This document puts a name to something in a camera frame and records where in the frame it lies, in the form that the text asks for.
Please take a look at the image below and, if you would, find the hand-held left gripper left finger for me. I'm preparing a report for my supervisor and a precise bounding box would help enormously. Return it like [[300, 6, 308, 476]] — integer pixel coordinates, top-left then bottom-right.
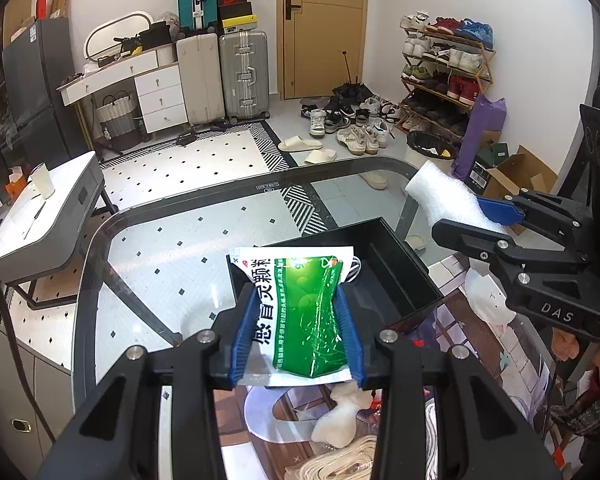
[[35, 280, 261, 480]]

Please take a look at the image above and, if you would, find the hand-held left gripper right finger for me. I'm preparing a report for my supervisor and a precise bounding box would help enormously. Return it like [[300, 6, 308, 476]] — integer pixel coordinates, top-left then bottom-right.
[[332, 282, 563, 480]]

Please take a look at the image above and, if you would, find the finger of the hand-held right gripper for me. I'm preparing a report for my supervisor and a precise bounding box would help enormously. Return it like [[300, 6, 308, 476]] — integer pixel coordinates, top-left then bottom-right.
[[476, 187, 596, 241], [431, 217, 588, 291]]

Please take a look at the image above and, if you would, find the green medicine packet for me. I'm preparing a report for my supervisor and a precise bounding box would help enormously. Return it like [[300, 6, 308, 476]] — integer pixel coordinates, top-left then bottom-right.
[[227, 246, 363, 388]]

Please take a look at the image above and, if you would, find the large white foam sheet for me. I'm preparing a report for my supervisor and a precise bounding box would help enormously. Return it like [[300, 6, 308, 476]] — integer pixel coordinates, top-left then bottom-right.
[[405, 160, 512, 233]]

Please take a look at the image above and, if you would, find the black cardboard box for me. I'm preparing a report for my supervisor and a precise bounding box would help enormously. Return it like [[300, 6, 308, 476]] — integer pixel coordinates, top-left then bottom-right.
[[227, 216, 443, 333]]

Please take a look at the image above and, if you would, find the white and blue plush toy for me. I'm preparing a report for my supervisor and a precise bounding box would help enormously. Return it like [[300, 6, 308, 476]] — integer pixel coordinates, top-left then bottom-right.
[[312, 382, 373, 448]]

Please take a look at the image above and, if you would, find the white strap bundle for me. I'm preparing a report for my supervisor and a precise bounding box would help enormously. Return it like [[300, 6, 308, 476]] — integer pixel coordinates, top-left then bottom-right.
[[285, 434, 381, 480]]

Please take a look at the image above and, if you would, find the person's right hand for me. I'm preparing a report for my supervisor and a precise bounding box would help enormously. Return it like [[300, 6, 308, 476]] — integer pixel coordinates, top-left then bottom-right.
[[554, 330, 600, 391]]

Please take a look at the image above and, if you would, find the open cardboard box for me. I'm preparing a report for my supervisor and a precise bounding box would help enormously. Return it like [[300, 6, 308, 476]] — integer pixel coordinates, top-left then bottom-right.
[[477, 145, 561, 236]]

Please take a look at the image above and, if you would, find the dark green box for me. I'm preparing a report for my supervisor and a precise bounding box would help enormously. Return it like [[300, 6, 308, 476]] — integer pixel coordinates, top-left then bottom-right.
[[467, 142, 512, 190]]

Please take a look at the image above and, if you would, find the printed cartoon mat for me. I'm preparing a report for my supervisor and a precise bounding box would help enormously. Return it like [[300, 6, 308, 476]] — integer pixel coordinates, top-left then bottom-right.
[[215, 252, 581, 480]]

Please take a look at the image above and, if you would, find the purple fabric bag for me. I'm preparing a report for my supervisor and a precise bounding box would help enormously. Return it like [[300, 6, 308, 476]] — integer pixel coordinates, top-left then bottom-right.
[[452, 94, 508, 181]]

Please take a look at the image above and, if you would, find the person's patterned clothing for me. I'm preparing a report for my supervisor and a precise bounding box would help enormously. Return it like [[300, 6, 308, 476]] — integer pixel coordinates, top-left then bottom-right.
[[550, 367, 600, 461]]

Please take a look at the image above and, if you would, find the pile of scattered shoes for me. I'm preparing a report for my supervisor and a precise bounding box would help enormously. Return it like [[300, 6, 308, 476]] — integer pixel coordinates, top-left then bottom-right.
[[300, 82, 406, 156]]

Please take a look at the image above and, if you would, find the wooden shoe rack with shoes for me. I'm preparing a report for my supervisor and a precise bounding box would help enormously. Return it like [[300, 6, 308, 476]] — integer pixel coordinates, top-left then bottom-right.
[[399, 10, 496, 136]]

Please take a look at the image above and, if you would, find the black umbrella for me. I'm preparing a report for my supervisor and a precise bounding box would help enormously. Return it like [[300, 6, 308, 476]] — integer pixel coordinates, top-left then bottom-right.
[[332, 50, 377, 105]]

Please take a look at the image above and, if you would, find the grey side cabinet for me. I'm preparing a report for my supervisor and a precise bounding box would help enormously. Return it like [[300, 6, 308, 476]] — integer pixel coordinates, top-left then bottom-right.
[[0, 305, 76, 471]]

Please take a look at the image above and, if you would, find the white coffee table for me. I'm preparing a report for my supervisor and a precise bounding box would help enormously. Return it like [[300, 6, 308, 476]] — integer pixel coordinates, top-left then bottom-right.
[[0, 151, 118, 306]]

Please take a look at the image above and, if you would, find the wooden door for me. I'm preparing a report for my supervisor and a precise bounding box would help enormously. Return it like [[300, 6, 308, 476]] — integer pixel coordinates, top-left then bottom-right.
[[277, 0, 370, 101]]

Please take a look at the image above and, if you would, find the thin dark pen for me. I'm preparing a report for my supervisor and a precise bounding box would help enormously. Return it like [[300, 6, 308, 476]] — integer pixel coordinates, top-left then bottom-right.
[[22, 200, 48, 238]]

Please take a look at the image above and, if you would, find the woven laundry basket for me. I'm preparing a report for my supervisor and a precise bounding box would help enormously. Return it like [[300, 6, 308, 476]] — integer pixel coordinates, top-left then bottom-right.
[[96, 91, 143, 143]]

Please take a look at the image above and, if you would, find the white dressing table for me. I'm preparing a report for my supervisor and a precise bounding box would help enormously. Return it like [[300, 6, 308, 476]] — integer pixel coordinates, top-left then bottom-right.
[[57, 45, 188, 133]]

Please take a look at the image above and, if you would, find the white cup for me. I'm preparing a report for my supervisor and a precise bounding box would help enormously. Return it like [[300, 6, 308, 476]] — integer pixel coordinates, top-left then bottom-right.
[[29, 162, 56, 198]]

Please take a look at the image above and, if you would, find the beige suitcase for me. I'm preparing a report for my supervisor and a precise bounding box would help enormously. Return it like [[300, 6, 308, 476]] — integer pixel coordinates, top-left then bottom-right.
[[176, 32, 227, 126]]

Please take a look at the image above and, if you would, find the silver suitcase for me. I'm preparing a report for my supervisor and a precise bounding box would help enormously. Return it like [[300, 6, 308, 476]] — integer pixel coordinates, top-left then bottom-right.
[[218, 30, 271, 121]]

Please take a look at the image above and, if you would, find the orange tissue box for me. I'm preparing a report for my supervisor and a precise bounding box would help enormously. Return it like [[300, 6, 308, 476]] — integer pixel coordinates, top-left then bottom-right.
[[5, 167, 33, 201]]

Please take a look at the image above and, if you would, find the yellow and black shoe box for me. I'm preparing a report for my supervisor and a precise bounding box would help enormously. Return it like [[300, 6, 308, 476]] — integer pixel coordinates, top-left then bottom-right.
[[220, 14, 257, 33]]

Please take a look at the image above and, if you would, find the black bag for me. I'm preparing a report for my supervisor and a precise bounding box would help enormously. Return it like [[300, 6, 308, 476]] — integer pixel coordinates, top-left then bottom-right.
[[137, 21, 173, 51]]

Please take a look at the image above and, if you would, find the grey plastic bag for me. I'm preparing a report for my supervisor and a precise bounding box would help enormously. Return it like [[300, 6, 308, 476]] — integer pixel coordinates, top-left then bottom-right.
[[157, 10, 181, 41]]

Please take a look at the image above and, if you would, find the plain black shoe box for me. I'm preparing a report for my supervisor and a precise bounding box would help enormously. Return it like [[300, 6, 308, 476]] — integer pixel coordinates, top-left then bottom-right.
[[219, 2, 254, 20]]

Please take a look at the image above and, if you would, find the oval white-framed mirror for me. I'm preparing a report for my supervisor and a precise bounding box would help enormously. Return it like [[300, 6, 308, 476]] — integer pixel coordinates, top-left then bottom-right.
[[83, 8, 153, 61]]

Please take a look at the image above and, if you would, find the dark grey fridge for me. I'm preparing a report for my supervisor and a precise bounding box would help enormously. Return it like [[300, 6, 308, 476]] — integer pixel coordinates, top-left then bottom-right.
[[0, 17, 88, 156]]

